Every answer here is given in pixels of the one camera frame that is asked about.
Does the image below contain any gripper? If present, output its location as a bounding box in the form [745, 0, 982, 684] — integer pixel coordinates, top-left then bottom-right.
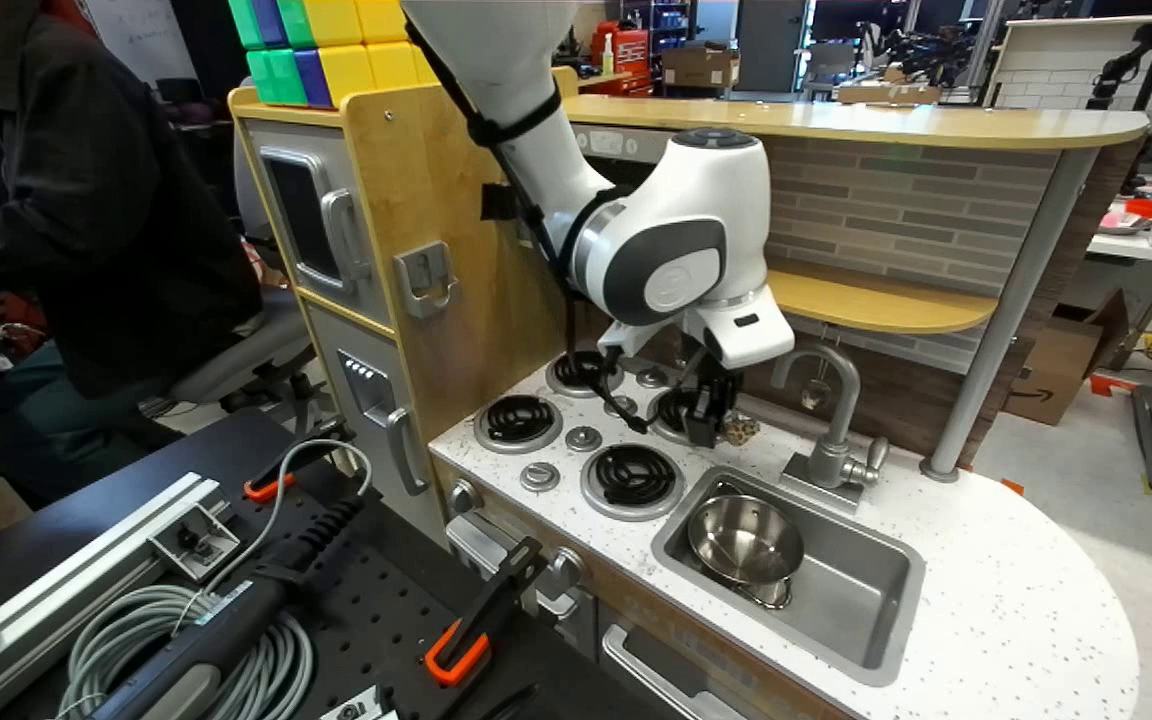
[681, 348, 743, 448]

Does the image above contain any stove burner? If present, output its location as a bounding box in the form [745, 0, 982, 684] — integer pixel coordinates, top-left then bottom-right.
[473, 393, 564, 455]
[647, 387, 705, 447]
[545, 350, 626, 400]
[580, 442, 687, 522]

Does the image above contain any silver pot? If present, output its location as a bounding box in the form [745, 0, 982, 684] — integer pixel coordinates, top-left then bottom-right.
[685, 492, 806, 611]

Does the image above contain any sink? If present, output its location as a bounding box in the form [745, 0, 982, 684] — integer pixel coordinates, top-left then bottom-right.
[651, 465, 928, 688]

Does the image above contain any wooden toy kitchen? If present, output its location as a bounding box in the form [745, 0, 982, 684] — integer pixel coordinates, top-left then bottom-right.
[228, 68, 1150, 720]

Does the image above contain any tap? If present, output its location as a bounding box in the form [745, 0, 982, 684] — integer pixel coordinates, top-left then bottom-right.
[771, 344, 890, 513]

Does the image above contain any orange and black clamp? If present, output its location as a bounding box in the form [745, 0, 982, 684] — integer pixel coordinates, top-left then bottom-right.
[423, 537, 546, 690]
[242, 418, 359, 504]

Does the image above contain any grey side hook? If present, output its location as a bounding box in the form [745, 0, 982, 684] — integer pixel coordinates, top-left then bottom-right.
[393, 241, 460, 320]

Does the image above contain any grey fridge door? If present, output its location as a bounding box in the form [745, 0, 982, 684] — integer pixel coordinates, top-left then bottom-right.
[304, 303, 449, 546]

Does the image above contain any open cardboard box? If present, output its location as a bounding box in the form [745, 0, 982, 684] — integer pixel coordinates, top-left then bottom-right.
[1002, 289, 1131, 427]

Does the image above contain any red tool box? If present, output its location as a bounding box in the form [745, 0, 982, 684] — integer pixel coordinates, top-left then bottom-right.
[590, 20, 653, 97]

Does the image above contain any microwave door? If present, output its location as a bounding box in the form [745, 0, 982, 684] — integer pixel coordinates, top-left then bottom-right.
[258, 147, 379, 303]

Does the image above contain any stack of coloured blocks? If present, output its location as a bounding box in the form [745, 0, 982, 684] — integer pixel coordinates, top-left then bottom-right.
[227, 0, 439, 110]

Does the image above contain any person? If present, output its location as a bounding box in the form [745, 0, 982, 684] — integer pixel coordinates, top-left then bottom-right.
[0, 0, 269, 513]

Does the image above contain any oven door handle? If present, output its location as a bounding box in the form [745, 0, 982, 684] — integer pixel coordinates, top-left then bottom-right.
[601, 625, 742, 720]

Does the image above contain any fridge door handle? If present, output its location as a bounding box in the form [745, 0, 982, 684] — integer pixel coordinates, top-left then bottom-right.
[385, 407, 430, 497]

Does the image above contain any microwave door handle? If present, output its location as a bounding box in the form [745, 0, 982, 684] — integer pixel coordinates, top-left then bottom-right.
[321, 189, 371, 283]

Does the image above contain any coil of grey cable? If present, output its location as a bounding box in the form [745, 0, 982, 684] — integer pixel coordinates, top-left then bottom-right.
[54, 438, 375, 720]

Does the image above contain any black ribbed tool handle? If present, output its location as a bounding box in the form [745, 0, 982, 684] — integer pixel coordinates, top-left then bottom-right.
[84, 494, 369, 720]

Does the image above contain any small metal bracket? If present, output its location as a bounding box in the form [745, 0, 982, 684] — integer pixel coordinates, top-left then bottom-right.
[147, 502, 242, 583]

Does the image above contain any camera on mount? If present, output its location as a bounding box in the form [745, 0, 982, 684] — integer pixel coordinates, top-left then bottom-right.
[1085, 18, 1152, 112]

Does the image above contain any aluminium rail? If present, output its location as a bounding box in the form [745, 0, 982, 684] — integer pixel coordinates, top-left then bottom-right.
[0, 471, 237, 720]

